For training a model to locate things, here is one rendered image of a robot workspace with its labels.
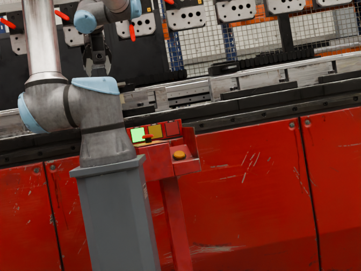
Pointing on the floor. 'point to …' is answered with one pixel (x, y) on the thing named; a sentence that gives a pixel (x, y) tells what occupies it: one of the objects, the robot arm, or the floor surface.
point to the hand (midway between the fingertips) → (98, 74)
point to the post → (285, 33)
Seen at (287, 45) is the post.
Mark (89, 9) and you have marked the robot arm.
